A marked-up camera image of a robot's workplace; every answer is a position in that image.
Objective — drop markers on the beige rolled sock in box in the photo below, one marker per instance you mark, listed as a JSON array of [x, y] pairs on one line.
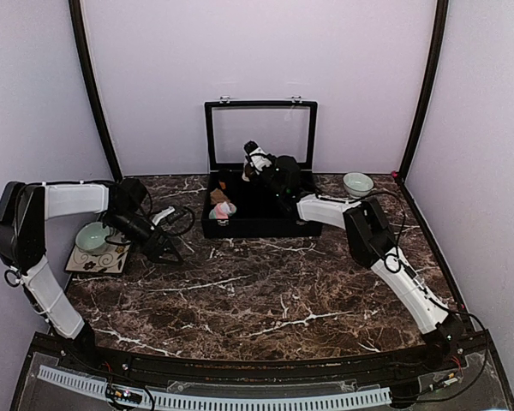
[[217, 196]]

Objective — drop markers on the white slotted cable duct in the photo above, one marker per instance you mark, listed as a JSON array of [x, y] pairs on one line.
[[199, 396]]

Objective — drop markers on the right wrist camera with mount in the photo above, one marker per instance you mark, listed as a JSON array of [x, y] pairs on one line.
[[255, 156]]

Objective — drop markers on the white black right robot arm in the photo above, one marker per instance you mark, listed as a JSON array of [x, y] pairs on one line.
[[372, 244]]

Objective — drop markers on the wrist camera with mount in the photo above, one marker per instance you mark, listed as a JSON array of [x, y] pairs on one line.
[[255, 156], [170, 215]]

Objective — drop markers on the pink patterned sock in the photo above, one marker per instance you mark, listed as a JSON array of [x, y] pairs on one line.
[[223, 210]]

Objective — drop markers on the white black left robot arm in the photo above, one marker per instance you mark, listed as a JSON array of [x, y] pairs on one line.
[[25, 210]]

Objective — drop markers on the black compartment storage box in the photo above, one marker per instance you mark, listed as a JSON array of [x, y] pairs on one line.
[[258, 214]]

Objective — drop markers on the small green circuit board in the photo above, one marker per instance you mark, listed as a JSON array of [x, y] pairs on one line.
[[120, 395]]

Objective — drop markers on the black right corner post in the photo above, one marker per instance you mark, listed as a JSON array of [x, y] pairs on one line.
[[433, 56]]

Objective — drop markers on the pale green ceramic bowl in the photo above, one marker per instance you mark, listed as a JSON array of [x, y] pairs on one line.
[[92, 238]]

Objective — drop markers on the black corner post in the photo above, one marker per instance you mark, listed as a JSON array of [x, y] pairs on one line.
[[433, 56], [83, 52]]

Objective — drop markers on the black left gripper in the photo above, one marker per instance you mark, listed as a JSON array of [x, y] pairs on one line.
[[154, 251]]

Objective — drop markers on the glass-panel black box lid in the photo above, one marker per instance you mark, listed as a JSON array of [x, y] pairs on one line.
[[277, 126]]

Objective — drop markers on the black left corner post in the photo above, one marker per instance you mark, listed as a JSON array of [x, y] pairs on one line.
[[83, 52]]

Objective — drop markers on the floral square ceramic plate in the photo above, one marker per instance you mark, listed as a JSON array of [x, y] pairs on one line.
[[110, 261]]

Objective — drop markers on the beige and brown sock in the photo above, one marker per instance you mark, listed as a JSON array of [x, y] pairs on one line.
[[248, 173]]

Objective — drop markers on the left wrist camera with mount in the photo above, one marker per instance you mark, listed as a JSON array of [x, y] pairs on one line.
[[170, 215]]

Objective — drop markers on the black front rail frame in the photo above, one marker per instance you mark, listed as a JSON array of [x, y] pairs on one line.
[[471, 379]]

